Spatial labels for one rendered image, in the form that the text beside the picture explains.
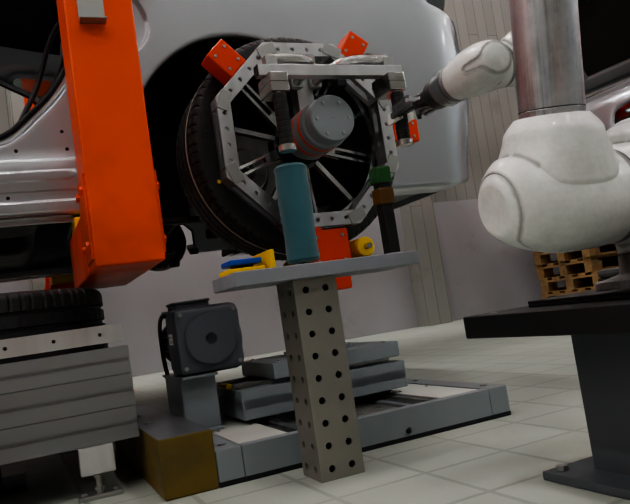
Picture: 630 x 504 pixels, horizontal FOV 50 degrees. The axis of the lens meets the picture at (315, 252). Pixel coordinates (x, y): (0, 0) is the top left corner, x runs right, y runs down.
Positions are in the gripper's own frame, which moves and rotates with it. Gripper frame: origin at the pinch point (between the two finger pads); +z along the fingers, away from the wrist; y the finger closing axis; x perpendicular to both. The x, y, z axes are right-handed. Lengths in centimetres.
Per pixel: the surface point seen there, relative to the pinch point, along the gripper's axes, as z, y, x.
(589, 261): 369, 432, -42
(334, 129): 6.3, -17.2, -1.0
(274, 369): 26, -37, -62
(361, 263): -23, -31, -39
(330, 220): 20.9, -15.5, -23.3
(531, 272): 471, 445, -44
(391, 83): -1.2, -2.0, 8.8
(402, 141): -1.2, -1.6, -7.1
